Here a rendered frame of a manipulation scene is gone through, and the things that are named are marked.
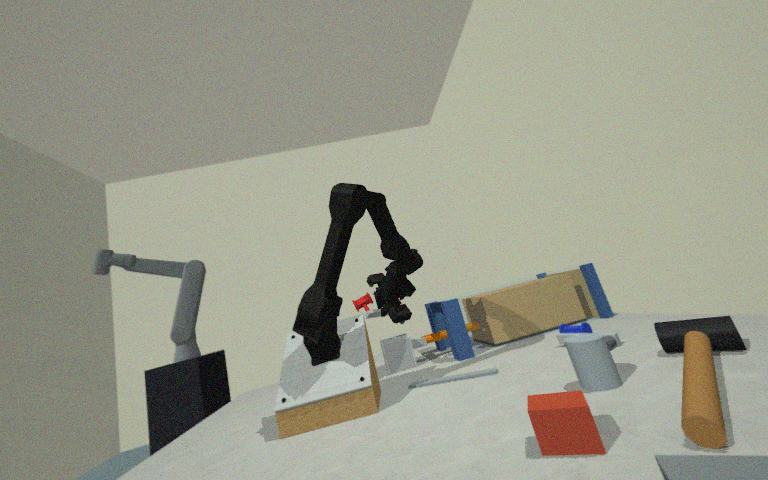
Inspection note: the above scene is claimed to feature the wooden-handled mallet with black head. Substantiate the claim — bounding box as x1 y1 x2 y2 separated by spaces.
655 316 746 449

